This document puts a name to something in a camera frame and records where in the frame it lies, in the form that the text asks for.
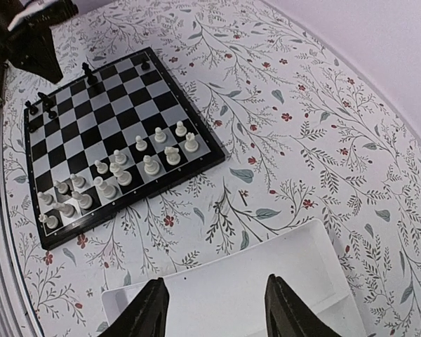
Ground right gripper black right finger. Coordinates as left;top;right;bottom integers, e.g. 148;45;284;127
265;274;340;337

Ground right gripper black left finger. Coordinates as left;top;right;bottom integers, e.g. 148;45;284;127
99;278;169;337

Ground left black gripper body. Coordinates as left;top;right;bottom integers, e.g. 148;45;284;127
0;1;79;84

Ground white plastic divided tray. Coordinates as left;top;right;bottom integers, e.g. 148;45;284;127
102;219;366;336

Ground black chess piece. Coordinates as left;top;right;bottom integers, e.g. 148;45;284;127
37;92;57;119
141;60;150;71
25;100;39;115
81;62;98;86

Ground black and grey chessboard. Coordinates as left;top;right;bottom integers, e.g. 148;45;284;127
23;48;225;250

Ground white chess pieces row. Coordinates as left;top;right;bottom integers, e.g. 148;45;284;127
29;116;209;235

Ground floral patterned table mat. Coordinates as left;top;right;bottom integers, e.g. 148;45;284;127
2;1;421;336

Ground front aluminium rail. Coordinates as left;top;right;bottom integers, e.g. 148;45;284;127
0;115;43;336

